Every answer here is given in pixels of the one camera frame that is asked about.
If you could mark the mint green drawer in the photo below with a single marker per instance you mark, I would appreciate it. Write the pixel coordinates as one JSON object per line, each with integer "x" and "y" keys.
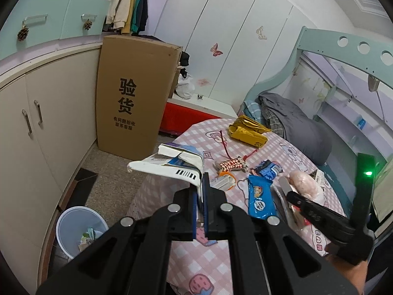
{"x": 98, "y": 9}
{"x": 46, "y": 3}

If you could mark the white blue carton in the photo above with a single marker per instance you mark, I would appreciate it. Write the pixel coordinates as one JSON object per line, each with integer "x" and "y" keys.
{"x": 172, "y": 166}

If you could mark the tall brown cardboard box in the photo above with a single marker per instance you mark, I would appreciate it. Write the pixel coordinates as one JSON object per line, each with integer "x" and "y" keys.
{"x": 129, "y": 67}

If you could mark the black hanging garment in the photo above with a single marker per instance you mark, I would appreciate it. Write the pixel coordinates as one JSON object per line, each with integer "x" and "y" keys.
{"x": 145, "y": 6}

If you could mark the white wardrobe doors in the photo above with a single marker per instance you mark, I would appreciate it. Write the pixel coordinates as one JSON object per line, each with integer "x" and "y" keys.
{"x": 239, "y": 21}

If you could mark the green hanging garment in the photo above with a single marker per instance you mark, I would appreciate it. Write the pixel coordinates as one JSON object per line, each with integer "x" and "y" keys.
{"x": 138, "y": 3}

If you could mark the person's right forearm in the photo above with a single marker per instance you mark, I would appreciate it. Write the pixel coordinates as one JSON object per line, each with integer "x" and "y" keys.
{"x": 350, "y": 278}

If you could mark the small blue white box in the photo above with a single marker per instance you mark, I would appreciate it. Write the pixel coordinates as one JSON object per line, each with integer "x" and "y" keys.
{"x": 361, "y": 123}

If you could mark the pale blue plastic waste bin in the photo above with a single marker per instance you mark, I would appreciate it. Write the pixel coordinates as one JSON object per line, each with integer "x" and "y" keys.
{"x": 69, "y": 221}

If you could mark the white medicine box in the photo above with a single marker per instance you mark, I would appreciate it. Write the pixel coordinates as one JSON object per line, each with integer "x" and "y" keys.
{"x": 321, "y": 178}

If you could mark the beige low cabinet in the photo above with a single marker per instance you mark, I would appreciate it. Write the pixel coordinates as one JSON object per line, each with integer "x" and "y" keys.
{"x": 61, "y": 98}

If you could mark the pink flower sticker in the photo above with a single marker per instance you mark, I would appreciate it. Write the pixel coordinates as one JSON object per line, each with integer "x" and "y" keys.
{"x": 202, "y": 81}

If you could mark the white plastic bag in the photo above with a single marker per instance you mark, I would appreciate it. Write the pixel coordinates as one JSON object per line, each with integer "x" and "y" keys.
{"x": 185, "y": 87}

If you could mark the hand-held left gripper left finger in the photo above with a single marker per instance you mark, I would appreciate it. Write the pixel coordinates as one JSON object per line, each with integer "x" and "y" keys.
{"x": 194, "y": 212}

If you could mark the blue snack wrapper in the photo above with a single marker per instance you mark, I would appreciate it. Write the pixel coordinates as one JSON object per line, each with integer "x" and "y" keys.
{"x": 259, "y": 196}

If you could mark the yellow mailer bag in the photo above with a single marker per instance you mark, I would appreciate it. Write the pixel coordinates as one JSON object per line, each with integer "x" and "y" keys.
{"x": 245, "y": 133}

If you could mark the cream hanging jacket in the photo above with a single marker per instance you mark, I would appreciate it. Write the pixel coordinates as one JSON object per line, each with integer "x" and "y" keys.
{"x": 121, "y": 0}

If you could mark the dark blue wrapper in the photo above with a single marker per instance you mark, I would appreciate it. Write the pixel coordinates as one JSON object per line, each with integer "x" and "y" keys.
{"x": 267, "y": 169}

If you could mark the brown pine cone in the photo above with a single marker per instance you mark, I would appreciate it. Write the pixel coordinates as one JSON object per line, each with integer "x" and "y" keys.
{"x": 23, "y": 33}
{"x": 88, "y": 25}

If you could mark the tan hanging garment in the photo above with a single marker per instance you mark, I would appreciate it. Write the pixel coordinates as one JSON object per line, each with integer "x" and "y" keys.
{"x": 130, "y": 21}

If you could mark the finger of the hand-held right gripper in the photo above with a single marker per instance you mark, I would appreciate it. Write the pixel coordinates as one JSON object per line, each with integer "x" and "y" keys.
{"x": 316, "y": 212}

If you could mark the round table pink checked tablecloth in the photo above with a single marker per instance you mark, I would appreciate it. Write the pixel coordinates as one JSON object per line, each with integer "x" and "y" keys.
{"x": 276, "y": 147}

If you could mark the blue plaid pillow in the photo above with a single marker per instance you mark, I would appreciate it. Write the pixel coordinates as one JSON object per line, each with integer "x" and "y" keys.
{"x": 251, "y": 109}

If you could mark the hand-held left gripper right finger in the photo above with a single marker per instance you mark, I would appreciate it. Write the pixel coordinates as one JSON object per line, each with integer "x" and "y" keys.
{"x": 206, "y": 206}

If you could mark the beige butterfly sticker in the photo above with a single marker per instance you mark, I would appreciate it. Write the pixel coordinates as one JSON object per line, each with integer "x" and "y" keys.
{"x": 261, "y": 33}

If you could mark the grey blanket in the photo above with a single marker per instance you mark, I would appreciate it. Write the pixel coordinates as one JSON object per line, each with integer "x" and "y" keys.
{"x": 301, "y": 129}

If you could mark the pink butterfly sticker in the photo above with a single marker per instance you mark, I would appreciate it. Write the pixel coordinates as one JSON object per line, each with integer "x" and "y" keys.
{"x": 216, "y": 49}

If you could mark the small brown lamp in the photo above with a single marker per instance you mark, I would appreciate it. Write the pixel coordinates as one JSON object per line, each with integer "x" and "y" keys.
{"x": 373, "y": 83}

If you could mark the red storage box white lid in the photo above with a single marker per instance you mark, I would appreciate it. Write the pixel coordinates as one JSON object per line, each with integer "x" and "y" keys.
{"x": 184, "y": 116}

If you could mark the lilac bedside shelf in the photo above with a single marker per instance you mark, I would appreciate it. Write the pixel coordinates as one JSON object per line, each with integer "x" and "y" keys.
{"x": 347, "y": 119}

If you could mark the teal candy print mattress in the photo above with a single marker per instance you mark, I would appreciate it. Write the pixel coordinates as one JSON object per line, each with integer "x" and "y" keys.
{"x": 336, "y": 187}

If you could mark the grey paper packaging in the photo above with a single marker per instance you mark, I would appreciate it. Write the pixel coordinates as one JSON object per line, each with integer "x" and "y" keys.
{"x": 281, "y": 190}

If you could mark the crumpled clear plastic bag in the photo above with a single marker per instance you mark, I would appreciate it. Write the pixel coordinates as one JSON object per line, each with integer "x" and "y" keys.
{"x": 302, "y": 182}

